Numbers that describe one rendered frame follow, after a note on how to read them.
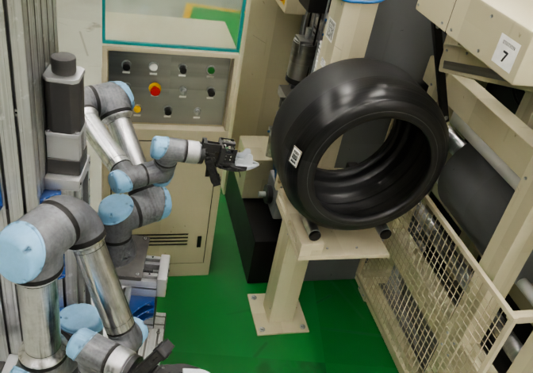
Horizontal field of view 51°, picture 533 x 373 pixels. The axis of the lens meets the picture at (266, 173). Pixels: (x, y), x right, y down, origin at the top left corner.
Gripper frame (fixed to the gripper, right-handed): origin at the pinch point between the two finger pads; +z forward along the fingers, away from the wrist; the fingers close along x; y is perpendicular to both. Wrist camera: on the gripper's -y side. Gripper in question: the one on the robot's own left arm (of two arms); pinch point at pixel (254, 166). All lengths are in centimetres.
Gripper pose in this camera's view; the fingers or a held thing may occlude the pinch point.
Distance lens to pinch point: 190.5
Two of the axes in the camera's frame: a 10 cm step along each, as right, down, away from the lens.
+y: 2.9, -8.1, -5.1
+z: 9.3, 1.2, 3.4
